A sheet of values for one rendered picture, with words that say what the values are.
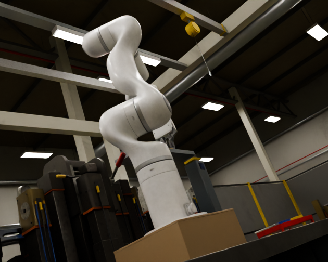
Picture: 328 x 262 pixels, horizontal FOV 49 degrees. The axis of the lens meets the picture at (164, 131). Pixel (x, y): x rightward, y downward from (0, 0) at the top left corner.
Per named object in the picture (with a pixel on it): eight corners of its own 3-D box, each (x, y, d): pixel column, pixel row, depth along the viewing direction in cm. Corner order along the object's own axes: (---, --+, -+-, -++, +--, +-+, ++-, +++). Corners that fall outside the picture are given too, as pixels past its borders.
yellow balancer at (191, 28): (214, 80, 387) (187, 20, 420) (222, 75, 382) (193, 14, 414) (206, 78, 376) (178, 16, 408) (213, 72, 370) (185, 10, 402)
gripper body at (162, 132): (171, 112, 171) (179, 132, 167) (154, 122, 175) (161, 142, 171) (162, 108, 165) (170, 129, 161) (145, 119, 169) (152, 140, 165)
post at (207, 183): (226, 258, 160) (192, 167, 176) (240, 252, 156) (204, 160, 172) (217, 261, 154) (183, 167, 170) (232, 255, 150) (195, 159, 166)
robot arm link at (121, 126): (168, 156, 102) (142, 86, 111) (110, 181, 105) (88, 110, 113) (177, 164, 114) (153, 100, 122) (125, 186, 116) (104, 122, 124)
